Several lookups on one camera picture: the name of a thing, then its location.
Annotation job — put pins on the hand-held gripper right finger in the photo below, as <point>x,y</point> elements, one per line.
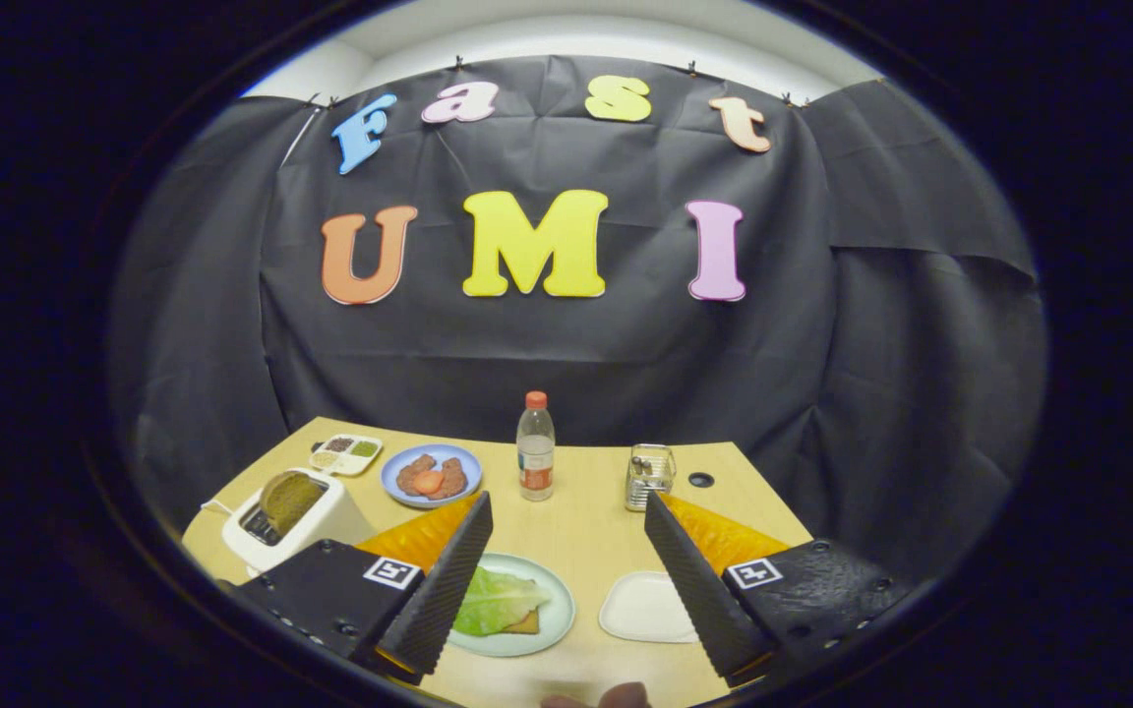
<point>694,590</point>

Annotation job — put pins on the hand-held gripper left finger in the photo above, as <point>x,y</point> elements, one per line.
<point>448,590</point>

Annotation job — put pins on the green lettuce leaf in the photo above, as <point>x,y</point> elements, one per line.
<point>498,600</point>

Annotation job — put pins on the round-topped brown bread slice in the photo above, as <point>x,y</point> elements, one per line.
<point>291,501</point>

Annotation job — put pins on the white square plate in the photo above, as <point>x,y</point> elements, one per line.
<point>640,610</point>

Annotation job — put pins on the square brown bread slice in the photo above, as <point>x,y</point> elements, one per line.
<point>525,623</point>

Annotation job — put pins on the red tomato slice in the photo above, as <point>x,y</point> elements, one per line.
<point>428,482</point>

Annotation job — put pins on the light green round plate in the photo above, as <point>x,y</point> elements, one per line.
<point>559,610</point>

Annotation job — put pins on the brown meat patty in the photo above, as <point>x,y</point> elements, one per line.
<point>411,468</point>
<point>454,477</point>

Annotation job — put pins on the blue plate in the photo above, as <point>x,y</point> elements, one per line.
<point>468,462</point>

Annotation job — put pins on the white toaster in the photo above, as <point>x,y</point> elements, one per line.
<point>335,516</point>

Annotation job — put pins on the clear red-capped water bottle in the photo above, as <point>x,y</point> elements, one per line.
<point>535,452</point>

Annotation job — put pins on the white divided condiment tray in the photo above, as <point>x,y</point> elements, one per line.
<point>345,454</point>

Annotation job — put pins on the black backdrop cloth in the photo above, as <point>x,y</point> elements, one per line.
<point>566,364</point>

